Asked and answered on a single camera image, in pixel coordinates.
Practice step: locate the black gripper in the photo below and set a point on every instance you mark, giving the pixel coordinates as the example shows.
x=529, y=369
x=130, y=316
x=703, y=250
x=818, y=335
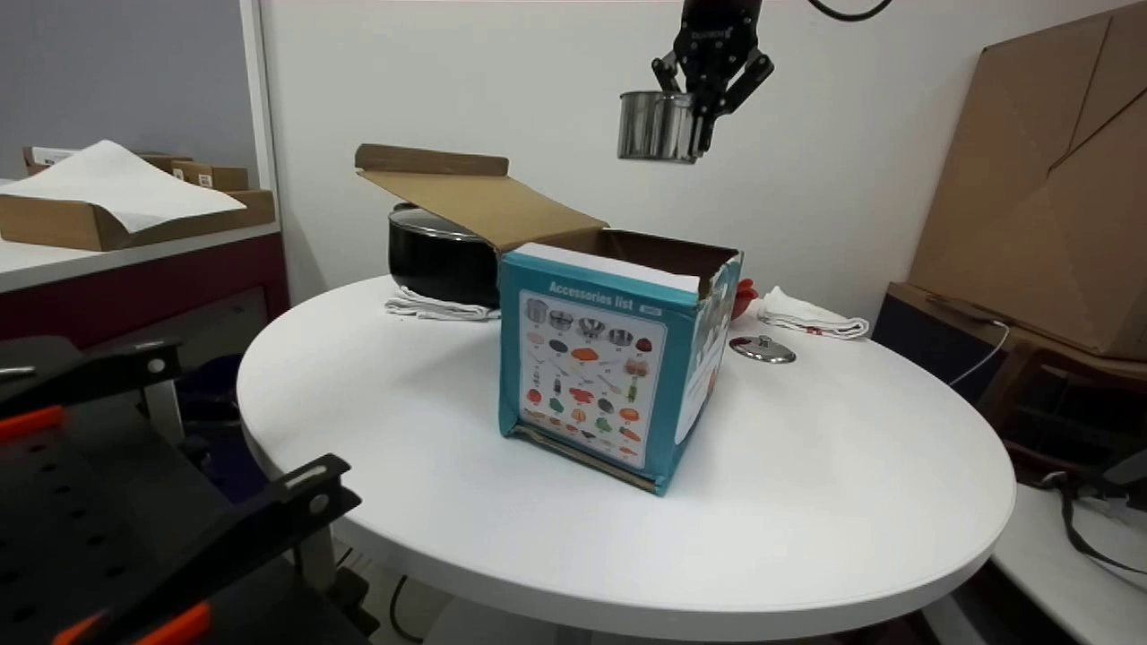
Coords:
x=723, y=24

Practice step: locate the small silver pot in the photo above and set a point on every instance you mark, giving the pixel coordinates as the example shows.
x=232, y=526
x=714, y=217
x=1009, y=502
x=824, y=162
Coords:
x=659, y=132

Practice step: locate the teal printed cardboard box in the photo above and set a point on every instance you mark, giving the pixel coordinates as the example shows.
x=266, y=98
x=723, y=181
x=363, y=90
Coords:
x=598, y=359

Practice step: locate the black cooking pot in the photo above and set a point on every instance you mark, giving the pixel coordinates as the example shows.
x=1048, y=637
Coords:
x=441, y=269

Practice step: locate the large flat cardboard sheet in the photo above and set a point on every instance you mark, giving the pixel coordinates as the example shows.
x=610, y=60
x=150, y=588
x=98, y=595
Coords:
x=1042, y=201

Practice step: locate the brown wooden furniture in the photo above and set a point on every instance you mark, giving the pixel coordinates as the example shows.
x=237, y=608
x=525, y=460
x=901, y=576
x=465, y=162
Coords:
x=955, y=347

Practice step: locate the white paper sheet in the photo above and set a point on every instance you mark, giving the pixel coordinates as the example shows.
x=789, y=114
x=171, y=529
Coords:
x=121, y=183

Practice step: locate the dark red desk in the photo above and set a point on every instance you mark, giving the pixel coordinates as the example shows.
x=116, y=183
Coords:
x=145, y=287

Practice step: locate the white side table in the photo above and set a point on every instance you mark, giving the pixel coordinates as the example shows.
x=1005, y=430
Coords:
x=1063, y=576

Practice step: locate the shallow cardboard tray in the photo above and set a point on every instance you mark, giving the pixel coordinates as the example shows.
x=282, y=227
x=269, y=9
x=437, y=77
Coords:
x=72, y=227

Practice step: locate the black orange stand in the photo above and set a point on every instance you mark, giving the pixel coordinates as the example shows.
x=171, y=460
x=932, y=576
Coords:
x=94, y=515

